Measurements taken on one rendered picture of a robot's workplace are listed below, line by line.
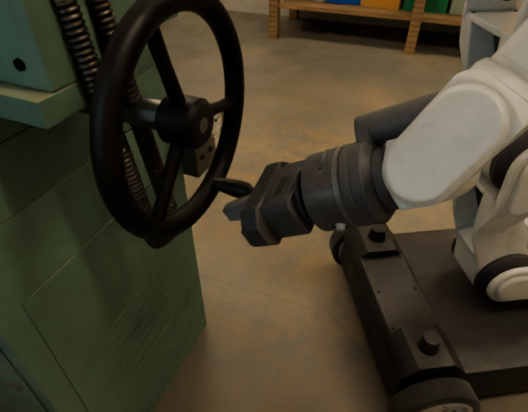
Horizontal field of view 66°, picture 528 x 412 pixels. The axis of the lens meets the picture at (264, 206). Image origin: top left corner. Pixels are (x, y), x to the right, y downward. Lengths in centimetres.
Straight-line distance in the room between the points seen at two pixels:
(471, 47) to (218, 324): 94
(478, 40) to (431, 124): 49
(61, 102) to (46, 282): 29
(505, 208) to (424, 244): 46
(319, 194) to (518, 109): 18
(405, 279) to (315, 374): 35
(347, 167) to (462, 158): 10
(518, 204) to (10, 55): 82
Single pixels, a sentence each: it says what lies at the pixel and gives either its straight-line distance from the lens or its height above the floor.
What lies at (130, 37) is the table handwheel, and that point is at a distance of 39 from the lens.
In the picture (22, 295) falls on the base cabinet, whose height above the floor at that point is 60.
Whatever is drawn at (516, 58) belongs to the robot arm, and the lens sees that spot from 39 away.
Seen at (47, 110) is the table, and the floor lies 86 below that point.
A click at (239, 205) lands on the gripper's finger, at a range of 51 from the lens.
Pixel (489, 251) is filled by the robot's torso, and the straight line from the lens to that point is 106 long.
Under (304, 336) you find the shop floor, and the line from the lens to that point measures 124.
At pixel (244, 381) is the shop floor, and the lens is 117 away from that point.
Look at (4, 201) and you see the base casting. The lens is 57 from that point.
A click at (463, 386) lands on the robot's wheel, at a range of 104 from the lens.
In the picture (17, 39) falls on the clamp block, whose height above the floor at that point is 92.
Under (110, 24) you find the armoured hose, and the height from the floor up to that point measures 91.
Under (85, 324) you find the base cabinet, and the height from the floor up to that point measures 45.
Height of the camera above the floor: 104
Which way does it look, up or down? 40 degrees down
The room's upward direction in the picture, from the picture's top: straight up
